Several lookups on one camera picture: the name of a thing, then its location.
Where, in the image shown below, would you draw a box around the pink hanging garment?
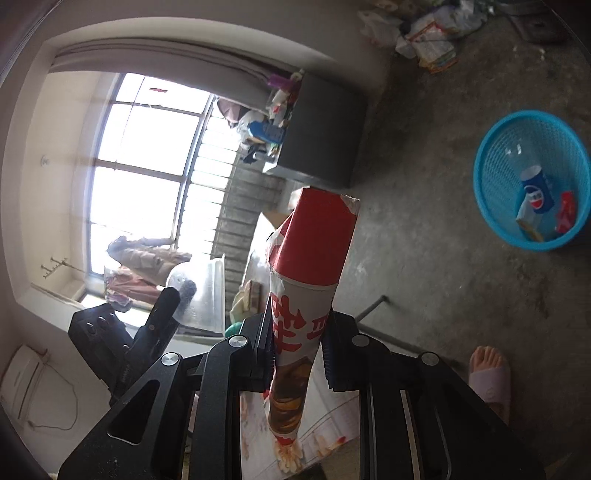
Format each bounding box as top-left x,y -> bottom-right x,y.
104,268 -> 162,308

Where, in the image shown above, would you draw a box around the beige hanging puffer coat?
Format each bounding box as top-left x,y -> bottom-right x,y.
106,235 -> 192,278

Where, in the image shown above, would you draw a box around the grey cabinet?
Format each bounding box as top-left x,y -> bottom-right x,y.
262,71 -> 370,195

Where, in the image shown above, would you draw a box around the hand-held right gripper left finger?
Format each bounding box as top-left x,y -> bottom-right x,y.
58,314 -> 275,480

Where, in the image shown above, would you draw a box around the person's foot in slipper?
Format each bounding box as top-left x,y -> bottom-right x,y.
468,345 -> 512,423

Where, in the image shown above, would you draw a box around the white air conditioner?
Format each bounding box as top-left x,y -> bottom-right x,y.
0,344 -> 47,421

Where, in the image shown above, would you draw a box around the large glass window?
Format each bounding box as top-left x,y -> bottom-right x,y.
85,71 -> 218,278

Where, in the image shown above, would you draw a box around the small red wrapper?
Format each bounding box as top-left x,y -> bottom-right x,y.
554,191 -> 579,234

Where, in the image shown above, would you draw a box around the metal window railing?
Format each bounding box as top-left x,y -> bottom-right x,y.
210,92 -> 287,278

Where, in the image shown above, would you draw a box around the floral tablecloth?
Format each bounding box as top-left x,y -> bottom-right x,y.
166,208 -> 365,480

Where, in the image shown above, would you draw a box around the clear plastic bottle blue label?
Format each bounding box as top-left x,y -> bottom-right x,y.
501,138 -> 557,217

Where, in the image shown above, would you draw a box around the grey curtain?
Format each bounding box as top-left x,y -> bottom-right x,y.
48,39 -> 301,109

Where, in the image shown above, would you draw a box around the blue plastic wastebasket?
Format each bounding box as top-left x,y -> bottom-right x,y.
473,110 -> 591,252

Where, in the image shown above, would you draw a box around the pile of floor litter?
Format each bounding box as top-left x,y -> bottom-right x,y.
394,0 -> 490,75

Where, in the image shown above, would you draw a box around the metal coat hooks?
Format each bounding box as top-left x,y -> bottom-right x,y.
41,256 -> 70,280

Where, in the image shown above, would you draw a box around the pile of household clutter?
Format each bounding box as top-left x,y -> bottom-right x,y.
217,69 -> 305,164

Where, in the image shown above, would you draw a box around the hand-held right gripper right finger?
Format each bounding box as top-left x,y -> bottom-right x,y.
318,311 -> 546,480

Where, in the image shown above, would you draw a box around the purple cup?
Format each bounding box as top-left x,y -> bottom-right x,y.
267,71 -> 301,90

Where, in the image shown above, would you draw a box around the grey metal table leg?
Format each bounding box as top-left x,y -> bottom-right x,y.
353,295 -> 389,321

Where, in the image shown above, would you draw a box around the red and white snack bag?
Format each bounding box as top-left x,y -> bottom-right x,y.
264,186 -> 361,474

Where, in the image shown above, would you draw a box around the blue detergent bottle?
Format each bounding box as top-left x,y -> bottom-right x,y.
249,121 -> 287,145

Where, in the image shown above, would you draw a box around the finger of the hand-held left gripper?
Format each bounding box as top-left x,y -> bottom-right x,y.
117,286 -> 182,393

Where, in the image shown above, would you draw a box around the small teal box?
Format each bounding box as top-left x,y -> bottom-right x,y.
516,194 -> 546,243

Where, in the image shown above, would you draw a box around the white plastic bag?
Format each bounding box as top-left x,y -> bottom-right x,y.
358,9 -> 402,47

